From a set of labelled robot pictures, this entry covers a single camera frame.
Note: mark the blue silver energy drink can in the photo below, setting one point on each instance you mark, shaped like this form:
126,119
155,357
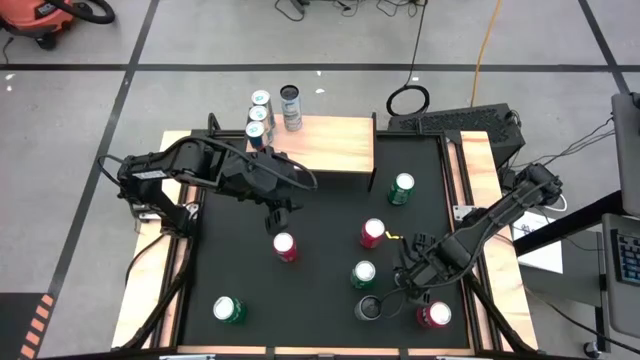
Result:
258,113
260,96
256,131

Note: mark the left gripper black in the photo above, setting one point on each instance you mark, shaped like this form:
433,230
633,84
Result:
240,185

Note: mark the orange shop vacuum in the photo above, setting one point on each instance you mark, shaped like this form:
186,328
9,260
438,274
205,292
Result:
35,15

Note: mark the black table mat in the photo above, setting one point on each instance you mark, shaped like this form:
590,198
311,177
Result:
300,310

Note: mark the white paper sheet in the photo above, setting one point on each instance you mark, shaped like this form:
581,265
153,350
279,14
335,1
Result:
542,255

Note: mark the black cart beam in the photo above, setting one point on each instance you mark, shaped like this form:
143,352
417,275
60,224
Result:
570,225

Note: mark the red soda can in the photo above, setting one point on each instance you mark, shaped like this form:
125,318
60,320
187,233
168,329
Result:
371,237
434,316
286,250

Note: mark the grey monitor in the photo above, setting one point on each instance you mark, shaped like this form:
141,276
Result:
627,150

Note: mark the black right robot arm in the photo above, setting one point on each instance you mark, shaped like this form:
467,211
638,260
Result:
500,215

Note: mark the green soda can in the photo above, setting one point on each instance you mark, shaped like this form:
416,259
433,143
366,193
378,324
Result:
362,277
230,310
400,192

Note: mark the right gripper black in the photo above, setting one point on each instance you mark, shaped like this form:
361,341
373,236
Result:
445,262

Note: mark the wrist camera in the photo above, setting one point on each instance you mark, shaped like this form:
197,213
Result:
270,177
414,272

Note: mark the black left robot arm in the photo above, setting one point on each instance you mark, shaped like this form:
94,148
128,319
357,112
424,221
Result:
175,155

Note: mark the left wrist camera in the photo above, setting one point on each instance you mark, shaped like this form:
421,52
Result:
270,177

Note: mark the grey keyboard console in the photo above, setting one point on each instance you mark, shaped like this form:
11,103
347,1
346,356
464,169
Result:
625,280

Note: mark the orange striped floor mat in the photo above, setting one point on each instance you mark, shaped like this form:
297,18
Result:
30,325

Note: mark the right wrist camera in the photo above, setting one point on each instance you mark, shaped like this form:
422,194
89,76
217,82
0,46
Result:
414,272

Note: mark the small wooden shelf black legs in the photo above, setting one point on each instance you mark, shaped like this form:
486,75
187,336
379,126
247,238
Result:
330,145

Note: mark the white Celsius energy drink can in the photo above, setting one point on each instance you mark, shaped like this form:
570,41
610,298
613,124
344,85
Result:
368,307
291,117

